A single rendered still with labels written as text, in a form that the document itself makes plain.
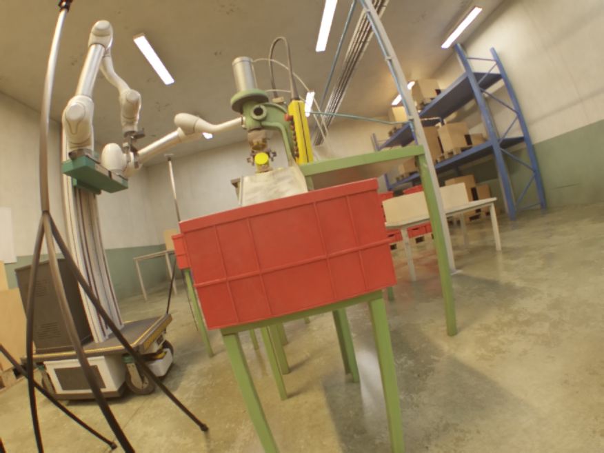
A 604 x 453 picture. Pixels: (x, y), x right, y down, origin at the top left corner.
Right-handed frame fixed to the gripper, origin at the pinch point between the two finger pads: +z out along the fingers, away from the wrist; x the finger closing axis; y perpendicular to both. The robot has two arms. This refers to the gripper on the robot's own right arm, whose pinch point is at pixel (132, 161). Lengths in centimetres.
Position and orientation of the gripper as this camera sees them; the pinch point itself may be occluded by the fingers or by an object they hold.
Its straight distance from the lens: 171.7
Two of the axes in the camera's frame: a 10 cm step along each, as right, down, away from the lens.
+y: -9.5, 2.2, -2.2
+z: 2.3, 9.7, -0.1
